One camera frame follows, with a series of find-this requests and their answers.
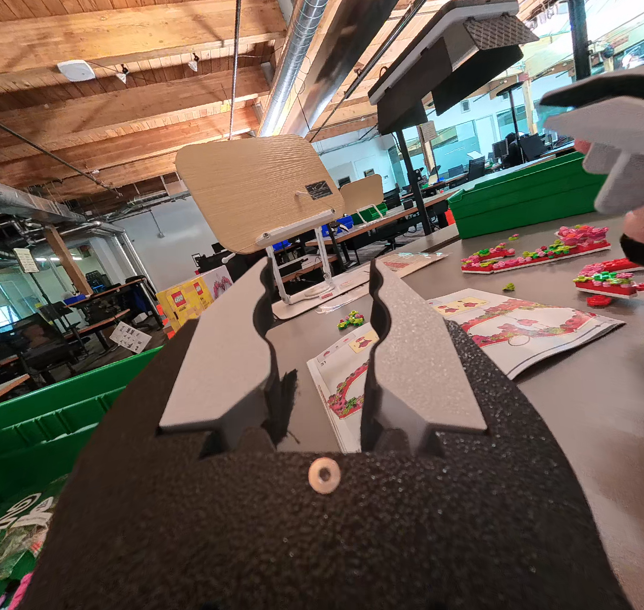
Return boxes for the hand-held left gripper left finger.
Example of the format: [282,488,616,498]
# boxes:
[158,257,282,459]

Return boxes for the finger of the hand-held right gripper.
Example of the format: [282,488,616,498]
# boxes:
[544,98,644,214]
[539,69,644,108]

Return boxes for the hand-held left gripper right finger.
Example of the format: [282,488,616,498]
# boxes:
[359,259,488,459]

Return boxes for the yellow lego box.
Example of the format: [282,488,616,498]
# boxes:
[156,265,234,333]

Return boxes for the lego instruction booklet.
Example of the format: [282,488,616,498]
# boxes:
[307,288,626,454]

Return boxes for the long red pink lego assembly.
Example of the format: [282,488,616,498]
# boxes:
[461,224,612,274]

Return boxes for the short red pink lego assembly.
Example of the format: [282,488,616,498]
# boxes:
[574,258,644,300]

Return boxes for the clear bags of lego pieces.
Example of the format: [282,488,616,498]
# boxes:
[0,492,58,593]

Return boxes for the black vertical pole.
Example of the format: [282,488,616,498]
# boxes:
[565,0,593,83]

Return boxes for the white printed paper sheet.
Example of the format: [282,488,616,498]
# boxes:
[110,321,153,355]

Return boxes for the clear plastic bag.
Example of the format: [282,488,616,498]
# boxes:
[375,252,451,277]

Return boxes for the green plastic bin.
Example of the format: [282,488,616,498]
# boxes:
[447,151,610,239]
[0,346,164,502]

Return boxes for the overhead lamp on pole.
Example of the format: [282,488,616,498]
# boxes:
[367,0,540,237]

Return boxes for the white ceiling access point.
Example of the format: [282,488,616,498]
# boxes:
[57,60,96,83]

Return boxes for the silver ventilation duct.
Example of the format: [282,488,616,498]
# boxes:
[0,185,126,238]
[258,0,344,138]

